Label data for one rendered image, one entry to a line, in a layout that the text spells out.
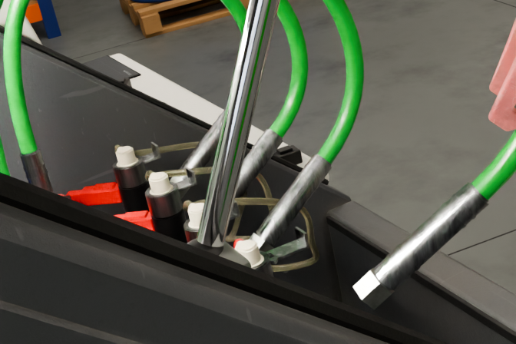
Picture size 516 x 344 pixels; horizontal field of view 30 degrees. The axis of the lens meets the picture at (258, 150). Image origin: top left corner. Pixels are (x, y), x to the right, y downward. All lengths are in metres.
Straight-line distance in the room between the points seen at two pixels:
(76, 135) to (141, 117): 0.07
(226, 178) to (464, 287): 0.66
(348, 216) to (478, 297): 0.22
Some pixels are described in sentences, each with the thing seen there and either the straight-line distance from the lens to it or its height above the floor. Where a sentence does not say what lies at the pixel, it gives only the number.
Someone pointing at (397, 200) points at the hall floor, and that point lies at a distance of 3.12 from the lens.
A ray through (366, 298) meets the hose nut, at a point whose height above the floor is 1.13.
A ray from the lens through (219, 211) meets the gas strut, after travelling 0.27.
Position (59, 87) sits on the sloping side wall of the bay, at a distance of 0.91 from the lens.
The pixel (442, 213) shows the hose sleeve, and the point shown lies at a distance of 0.58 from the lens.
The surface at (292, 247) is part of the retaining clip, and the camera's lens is 0.68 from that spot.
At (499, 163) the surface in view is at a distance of 0.58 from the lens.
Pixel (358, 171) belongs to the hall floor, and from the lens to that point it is 3.35.
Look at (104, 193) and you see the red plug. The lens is 0.88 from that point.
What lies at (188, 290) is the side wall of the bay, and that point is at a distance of 0.23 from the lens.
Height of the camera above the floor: 1.45
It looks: 23 degrees down
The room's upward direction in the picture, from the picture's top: 12 degrees counter-clockwise
